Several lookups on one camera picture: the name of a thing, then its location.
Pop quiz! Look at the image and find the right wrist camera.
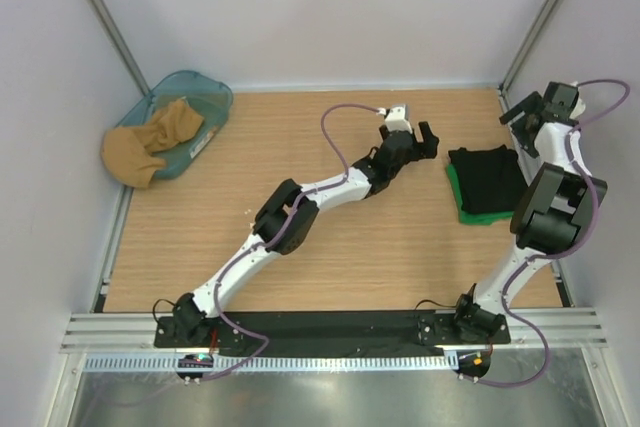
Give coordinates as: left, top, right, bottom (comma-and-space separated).
570, 94, 586, 120

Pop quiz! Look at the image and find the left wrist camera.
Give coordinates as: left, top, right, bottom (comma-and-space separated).
377, 104, 413, 133

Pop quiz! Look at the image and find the green tank top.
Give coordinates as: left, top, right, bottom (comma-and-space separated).
445, 164, 513, 226

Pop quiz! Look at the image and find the white slotted cable duct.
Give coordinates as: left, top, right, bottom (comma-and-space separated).
84, 352, 458, 374

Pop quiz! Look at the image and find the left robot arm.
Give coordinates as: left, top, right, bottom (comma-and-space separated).
171, 121, 439, 347

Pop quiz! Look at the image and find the black tank top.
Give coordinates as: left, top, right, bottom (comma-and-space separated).
448, 145, 527, 212

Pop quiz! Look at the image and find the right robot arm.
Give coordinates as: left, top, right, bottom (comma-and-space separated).
450, 82, 608, 344

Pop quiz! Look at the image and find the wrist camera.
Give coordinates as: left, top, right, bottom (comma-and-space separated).
570, 94, 586, 120
377, 104, 413, 133

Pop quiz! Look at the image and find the tan tank top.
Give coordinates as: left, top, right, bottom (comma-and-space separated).
101, 98, 204, 188

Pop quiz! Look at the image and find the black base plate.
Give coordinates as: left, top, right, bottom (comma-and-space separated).
154, 310, 511, 359

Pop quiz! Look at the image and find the blue plastic basket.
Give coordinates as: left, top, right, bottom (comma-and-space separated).
117, 70, 234, 180

